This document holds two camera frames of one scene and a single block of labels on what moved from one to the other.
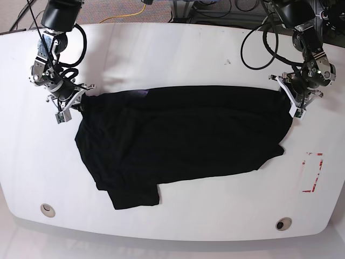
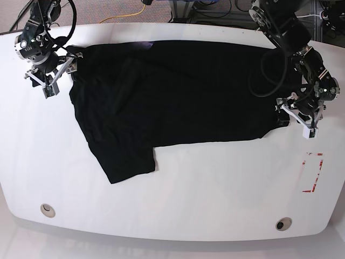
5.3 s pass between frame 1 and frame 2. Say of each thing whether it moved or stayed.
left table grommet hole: stayed
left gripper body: moved
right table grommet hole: stayed
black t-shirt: moved
